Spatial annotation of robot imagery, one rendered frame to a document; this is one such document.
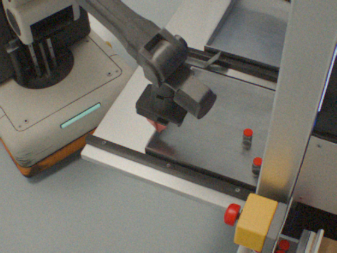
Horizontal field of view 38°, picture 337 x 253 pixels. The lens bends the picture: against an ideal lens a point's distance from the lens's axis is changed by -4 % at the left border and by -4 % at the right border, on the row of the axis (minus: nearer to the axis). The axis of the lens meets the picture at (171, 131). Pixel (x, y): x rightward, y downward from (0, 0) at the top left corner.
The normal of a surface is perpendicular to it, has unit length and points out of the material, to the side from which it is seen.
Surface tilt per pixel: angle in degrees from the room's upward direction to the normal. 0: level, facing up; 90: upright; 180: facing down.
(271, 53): 0
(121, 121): 0
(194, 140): 0
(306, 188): 90
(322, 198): 90
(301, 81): 90
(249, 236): 90
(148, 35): 27
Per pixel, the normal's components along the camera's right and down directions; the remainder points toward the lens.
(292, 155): -0.40, 0.73
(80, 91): -0.04, -0.61
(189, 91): -0.02, -0.33
